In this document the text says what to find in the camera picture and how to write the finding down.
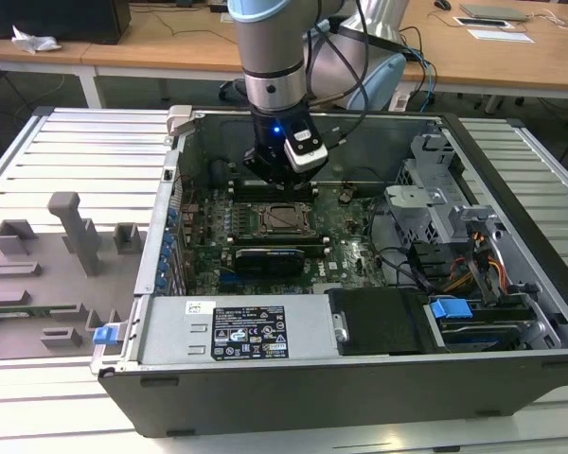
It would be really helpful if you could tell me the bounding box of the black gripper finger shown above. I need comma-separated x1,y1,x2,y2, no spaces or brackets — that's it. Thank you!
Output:
242,147,285,191
288,167,316,191

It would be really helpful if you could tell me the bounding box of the silver CPU plate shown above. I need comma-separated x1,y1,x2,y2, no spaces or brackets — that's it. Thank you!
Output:
269,208,299,228

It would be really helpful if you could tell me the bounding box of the metal CPU socket cover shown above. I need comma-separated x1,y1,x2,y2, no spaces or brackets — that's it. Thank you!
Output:
257,202,313,237

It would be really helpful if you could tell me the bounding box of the black RAM slot bank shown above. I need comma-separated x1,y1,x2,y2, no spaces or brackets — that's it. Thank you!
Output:
230,182,319,201
229,234,326,248

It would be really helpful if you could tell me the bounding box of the black CPU socket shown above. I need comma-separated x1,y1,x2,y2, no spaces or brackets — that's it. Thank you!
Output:
255,201,316,239

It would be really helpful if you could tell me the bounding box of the blue expansion slot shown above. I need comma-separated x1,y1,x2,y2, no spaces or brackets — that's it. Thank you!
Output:
217,273,248,292

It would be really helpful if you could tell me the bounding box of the blue slot clip row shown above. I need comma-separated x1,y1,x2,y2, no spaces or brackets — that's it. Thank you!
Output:
154,210,179,292

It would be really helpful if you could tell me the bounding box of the black chair base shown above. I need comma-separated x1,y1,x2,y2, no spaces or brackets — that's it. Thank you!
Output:
217,78,248,103

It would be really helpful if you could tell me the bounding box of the black graphics card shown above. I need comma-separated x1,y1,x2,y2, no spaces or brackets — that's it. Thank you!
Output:
234,246,307,275

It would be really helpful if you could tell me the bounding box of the green motherboard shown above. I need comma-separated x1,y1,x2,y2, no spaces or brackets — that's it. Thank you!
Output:
179,186,390,297

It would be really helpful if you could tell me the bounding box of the wooden desk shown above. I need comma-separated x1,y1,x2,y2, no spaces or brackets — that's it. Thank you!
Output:
0,0,568,101

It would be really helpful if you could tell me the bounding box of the silver drive cage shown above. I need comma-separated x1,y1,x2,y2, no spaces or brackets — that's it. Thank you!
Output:
385,133,508,247

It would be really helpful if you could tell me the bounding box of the white barcode sticker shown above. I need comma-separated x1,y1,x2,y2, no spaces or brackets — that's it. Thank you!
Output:
185,300,218,316

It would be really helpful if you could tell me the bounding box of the black plastic shroud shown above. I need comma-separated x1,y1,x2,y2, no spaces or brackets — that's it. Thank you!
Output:
328,288,437,357

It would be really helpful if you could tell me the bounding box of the black power supply label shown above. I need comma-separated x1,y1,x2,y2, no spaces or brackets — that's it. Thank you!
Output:
211,305,290,360

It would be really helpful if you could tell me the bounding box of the silver power supply unit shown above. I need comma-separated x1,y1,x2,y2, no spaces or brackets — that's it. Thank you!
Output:
136,295,341,365

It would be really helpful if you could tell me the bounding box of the blue disk carrier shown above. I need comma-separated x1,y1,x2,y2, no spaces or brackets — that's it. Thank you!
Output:
430,296,472,323

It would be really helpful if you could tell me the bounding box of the black open PC case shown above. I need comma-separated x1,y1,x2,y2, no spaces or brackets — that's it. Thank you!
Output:
90,106,568,439

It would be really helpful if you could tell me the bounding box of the blue case latch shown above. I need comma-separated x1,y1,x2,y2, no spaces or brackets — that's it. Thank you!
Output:
92,324,117,346

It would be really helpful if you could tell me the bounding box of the black computer box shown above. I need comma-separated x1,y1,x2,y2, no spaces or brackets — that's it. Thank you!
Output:
0,0,133,46

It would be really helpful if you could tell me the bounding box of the white paper sheet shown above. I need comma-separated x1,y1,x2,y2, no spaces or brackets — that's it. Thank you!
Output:
467,27,535,44

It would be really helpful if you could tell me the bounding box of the crumpled white paper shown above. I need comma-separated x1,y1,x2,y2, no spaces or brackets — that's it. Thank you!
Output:
11,24,62,54

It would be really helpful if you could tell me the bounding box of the grey parts rack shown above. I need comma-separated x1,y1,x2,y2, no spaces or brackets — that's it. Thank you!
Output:
0,191,147,361

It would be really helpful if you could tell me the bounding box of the green RAM stick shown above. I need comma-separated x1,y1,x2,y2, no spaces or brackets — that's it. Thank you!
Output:
0,306,80,319

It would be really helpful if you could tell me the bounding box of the grey laptop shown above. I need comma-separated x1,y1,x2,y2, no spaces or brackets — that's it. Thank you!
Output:
458,3,534,23

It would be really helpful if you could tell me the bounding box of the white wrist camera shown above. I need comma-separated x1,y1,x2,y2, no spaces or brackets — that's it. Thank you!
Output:
283,123,330,174

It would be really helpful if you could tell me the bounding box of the grey case handle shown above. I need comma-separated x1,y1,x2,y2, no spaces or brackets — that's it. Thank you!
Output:
167,105,194,139

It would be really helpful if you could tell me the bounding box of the black wire bundle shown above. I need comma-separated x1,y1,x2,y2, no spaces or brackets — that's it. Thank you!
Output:
367,198,437,289

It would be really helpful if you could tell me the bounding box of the silver power supply handle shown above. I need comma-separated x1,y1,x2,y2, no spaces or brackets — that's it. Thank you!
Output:
330,310,350,342

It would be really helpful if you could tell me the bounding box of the blue cable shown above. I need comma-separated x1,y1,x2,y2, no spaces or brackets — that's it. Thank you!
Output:
409,44,439,113

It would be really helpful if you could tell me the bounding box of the orange yellow wire bundle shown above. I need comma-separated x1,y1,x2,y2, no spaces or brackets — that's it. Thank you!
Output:
444,230,508,294

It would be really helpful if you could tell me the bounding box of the white desk cable frame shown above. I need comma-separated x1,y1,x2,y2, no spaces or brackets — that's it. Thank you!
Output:
453,16,512,29

